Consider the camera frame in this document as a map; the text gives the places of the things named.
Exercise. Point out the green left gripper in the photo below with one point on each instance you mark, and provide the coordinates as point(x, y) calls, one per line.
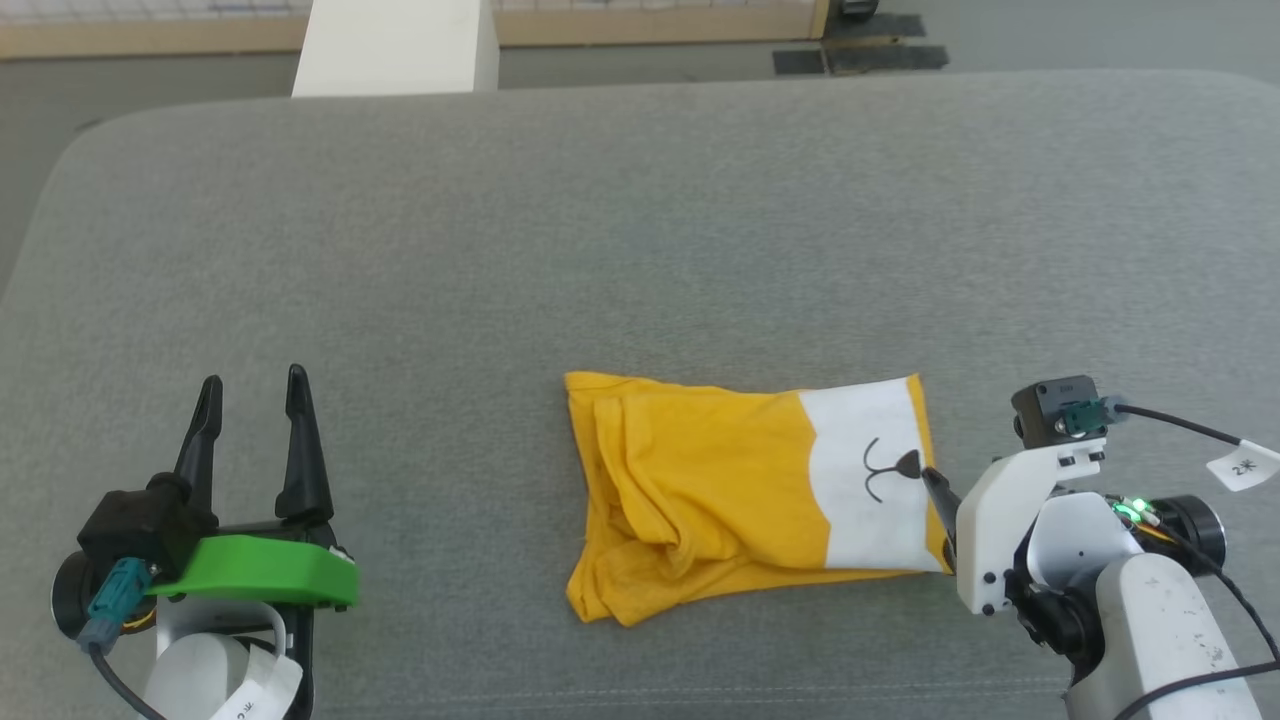
point(260, 575)

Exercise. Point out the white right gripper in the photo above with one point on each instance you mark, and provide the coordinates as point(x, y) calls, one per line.
point(990, 530)

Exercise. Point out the yellow t-shirt with white print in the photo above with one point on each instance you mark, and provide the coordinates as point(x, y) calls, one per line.
point(700, 480)

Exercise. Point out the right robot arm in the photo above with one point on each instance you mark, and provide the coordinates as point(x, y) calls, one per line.
point(1160, 620)

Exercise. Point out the white box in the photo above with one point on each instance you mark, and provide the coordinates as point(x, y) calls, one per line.
point(395, 50)

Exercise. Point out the black floor mat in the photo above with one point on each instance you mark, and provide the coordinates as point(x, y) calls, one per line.
point(880, 60)
point(875, 27)

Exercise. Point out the grey metal partition foot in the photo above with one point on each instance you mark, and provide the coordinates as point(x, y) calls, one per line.
point(860, 8)

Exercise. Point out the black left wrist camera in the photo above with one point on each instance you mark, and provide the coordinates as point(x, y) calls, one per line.
point(140, 525)

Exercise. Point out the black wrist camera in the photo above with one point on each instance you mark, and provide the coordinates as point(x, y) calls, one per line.
point(140, 525)
point(1050, 410)

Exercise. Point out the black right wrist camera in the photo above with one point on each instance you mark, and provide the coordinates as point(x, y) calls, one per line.
point(1050, 410)

